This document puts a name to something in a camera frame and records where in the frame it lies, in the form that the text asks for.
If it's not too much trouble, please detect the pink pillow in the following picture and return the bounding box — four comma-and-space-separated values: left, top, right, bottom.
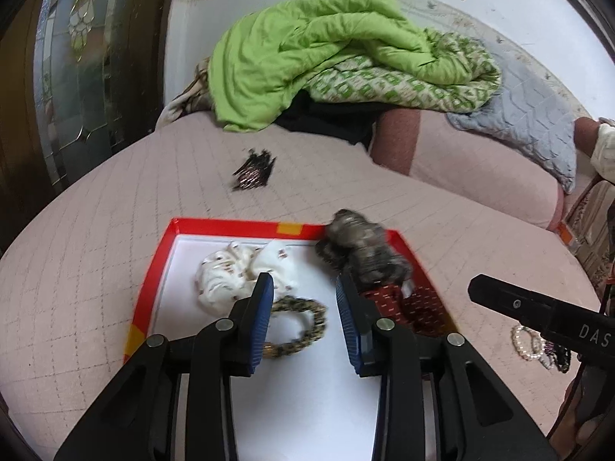
370, 106, 565, 231

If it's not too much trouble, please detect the gold braided hair tie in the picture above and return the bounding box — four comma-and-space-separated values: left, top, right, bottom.
259, 297, 328, 361

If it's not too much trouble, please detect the green blanket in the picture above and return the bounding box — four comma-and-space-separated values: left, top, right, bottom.
209, 0, 481, 133

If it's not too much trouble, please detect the white cloth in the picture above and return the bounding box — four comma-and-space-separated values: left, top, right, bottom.
591, 118, 615, 176

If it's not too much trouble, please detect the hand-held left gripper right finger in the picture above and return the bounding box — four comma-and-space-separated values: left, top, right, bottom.
335, 273, 560, 461

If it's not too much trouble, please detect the pile of black hairpins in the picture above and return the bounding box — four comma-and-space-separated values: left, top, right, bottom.
231, 149, 277, 190

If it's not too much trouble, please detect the red rimmed white tray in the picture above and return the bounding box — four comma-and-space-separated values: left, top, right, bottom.
124, 217, 458, 461

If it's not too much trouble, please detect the red patterned scrunchie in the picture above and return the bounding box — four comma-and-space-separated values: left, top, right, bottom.
360, 284, 450, 337

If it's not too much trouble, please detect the white scrunchie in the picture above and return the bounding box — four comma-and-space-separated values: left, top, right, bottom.
194, 240, 301, 320

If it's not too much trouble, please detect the grey patterned scrunchie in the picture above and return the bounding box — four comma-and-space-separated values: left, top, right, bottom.
314, 209, 416, 296

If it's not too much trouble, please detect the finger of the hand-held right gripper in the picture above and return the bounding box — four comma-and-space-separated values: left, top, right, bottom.
468, 274, 554, 333

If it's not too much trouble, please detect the black beaded bracelet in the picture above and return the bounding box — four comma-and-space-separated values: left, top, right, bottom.
548, 343, 573, 374

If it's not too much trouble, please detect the black cloth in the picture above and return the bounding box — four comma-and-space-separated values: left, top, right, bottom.
276, 91, 385, 147

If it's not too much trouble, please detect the wooden door with stained glass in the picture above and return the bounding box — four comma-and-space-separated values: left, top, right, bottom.
0, 0, 178, 250

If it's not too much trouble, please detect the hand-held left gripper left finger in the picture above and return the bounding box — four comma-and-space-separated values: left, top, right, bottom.
55, 273, 274, 461

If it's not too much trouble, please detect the white pearl bracelet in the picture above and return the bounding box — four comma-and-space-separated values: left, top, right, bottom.
512, 324, 541, 361

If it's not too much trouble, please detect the leopard print cloth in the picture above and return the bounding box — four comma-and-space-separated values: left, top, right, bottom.
154, 58, 217, 130

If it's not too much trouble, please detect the green white patterned quilt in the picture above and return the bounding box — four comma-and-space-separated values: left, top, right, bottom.
300, 31, 503, 113

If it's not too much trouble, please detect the person's right hand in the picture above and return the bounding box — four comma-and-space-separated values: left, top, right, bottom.
552, 369, 615, 448

